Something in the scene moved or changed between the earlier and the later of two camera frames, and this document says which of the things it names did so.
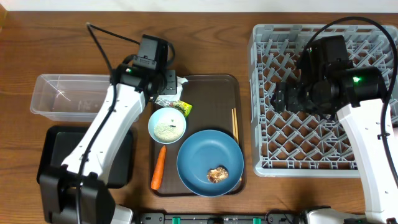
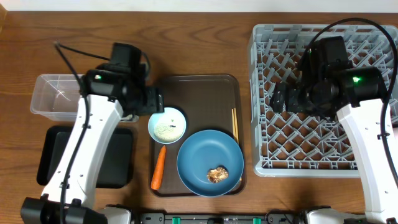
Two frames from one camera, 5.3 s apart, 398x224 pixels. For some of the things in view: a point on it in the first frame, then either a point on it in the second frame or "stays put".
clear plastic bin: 68,98 stays put
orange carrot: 158,169 stays put
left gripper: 173,89 -> 156,103
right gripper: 293,90 stays put
